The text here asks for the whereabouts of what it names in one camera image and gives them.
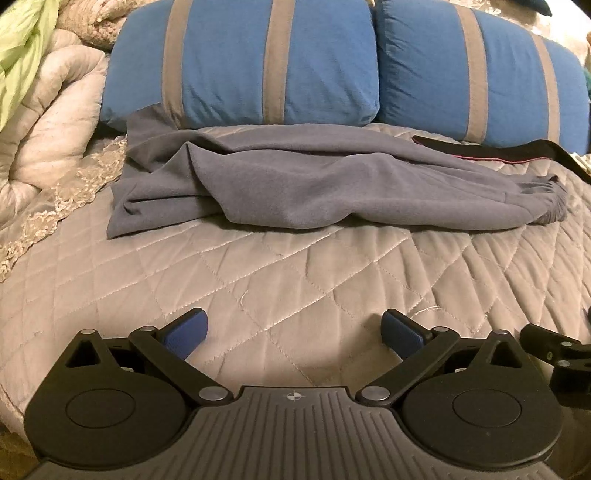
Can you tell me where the black strap with red edging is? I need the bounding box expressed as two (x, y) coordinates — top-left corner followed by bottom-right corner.
(411, 134), (591, 175)

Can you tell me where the light green blanket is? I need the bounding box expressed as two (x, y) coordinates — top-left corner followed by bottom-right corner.
(0, 0), (61, 131)

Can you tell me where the grey blanket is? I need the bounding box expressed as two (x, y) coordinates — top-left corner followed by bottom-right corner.
(106, 108), (570, 238)

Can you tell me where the white quilted comforter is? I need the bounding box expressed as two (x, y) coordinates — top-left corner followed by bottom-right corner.
(0, 28), (112, 227)

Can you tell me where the blue pillow with grey stripes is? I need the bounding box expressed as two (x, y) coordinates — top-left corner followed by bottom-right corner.
(372, 0), (591, 155)
(99, 0), (382, 134)

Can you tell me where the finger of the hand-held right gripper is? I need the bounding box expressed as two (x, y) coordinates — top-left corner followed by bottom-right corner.
(519, 323), (591, 368)

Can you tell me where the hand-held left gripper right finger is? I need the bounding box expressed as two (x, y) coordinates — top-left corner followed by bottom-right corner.
(355, 308), (525, 409)

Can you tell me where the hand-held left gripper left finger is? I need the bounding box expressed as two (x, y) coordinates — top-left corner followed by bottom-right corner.
(65, 308), (234, 409)

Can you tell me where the grey quilted bedspread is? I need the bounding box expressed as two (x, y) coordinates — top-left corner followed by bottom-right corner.
(0, 122), (591, 444)

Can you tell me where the beige fluffy blanket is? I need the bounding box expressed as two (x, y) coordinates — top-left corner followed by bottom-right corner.
(55, 0), (178, 52)

